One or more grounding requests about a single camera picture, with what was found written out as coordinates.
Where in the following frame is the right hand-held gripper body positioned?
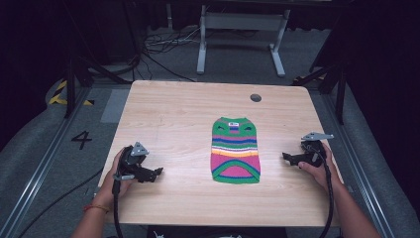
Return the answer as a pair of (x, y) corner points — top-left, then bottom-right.
(299, 131), (335, 169)

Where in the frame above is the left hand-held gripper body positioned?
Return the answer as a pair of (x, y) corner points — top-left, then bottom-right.
(117, 141), (151, 183)

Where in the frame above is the person's right hand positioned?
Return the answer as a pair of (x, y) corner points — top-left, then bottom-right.
(297, 142), (345, 192)

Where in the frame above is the person's left hand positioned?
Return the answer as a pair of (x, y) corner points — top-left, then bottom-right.
(94, 148), (137, 208)

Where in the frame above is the striped knitted pet sweater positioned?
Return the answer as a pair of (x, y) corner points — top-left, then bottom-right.
(209, 116), (263, 185)

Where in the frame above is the black metal stand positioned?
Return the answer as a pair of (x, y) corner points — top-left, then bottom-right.
(62, 0), (134, 119)
(291, 61), (349, 126)

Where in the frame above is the person's dark clothing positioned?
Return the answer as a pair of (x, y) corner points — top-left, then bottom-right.
(146, 225), (289, 238)

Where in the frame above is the yellow and black hazard tape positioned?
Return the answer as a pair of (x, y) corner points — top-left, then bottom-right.
(48, 79), (96, 107)

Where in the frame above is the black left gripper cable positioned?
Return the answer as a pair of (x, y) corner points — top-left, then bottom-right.
(111, 174), (125, 238)

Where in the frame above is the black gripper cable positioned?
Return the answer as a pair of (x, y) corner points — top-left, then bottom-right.
(111, 174), (125, 238)
(309, 146), (335, 238)

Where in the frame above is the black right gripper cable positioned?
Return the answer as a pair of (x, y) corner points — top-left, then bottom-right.
(309, 146), (335, 238)

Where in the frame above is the red and orange bracelet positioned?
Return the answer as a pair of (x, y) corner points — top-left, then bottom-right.
(82, 203), (111, 213)

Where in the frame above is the thin black floor cable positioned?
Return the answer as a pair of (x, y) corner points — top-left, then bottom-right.
(17, 168), (105, 238)

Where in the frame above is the bundle of floor cables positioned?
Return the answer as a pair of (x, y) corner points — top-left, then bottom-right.
(142, 25), (203, 83)

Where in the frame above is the grey metal desk frame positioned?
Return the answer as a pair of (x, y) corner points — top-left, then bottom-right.
(195, 2), (292, 79)

